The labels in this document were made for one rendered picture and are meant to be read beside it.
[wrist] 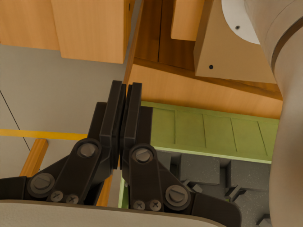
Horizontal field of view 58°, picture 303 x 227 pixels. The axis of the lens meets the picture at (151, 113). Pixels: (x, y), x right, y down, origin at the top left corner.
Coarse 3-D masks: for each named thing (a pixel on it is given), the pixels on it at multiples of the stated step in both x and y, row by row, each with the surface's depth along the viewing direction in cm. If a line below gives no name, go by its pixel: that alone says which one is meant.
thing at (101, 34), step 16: (64, 0) 51; (80, 0) 51; (96, 0) 51; (112, 0) 50; (128, 0) 57; (64, 16) 53; (80, 16) 53; (96, 16) 53; (112, 16) 53; (128, 16) 60; (64, 32) 56; (80, 32) 56; (96, 32) 55; (112, 32) 55; (128, 32) 64; (64, 48) 59; (80, 48) 58; (96, 48) 58; (112, 48) 58
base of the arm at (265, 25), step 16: (224, 0) 45; (240, 0) 45; (256, 0) 38; (272, 0) 34; (288, 0) 31; (224, 16) 47; (240, 16) 46; (256, 16) 38; (272, 16) 33; (288, 16) 30; (240, 32) 48; (256, 32) 38; (272, 32) 32; (272, 48) 31
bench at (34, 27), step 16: (0, 0) 54; (16, 0) 54; (32, 0) 53; (48, 0) 53; (0, 16) 56; (16, 16) 56; (32, 16) 56; (48, 16) 56; (0, 32) 59; (16, 32) 59; (32, 32) 59; (48, 32) 58; (48, 48) 61
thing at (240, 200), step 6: (240, 192) 94; (246, 192) 90; (240, 198) 92; (246, 198) 90; (252, 198) 89; (240, 204) 92; (264, 216) 91; (258, 222) 91; (264, 222) 90; (270, 222) 89
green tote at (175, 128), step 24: (168, 120) 79; (192, 120) 81; (216, 120) 82; (240, 120) 83; (264, 120) 84; (168, 144) 73; (192, 144) 75; (216, 144) 76; (240, 144) 77; (264, 144) 78; (120, 192) 91
